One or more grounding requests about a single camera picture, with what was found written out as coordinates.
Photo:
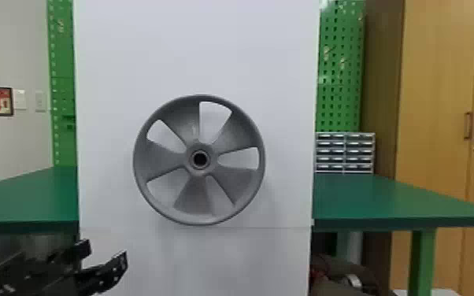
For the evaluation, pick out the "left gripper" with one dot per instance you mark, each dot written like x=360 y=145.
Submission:
x=34 y=281

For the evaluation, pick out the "grey wheel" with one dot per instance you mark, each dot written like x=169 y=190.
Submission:
x=160 y=159

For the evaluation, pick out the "white panel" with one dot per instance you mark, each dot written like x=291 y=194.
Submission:
x=228 y=53

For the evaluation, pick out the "white drawer cabinet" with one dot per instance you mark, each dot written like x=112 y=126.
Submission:
x=344 y=152

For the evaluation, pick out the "green table leg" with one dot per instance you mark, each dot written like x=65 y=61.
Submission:
x=421 y=264

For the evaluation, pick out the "wooden cupboard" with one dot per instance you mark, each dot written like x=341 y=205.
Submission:
x=435 y=82

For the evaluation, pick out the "white wall switch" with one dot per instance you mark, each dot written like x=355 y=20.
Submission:
x=40 y=101
x=20 y=99

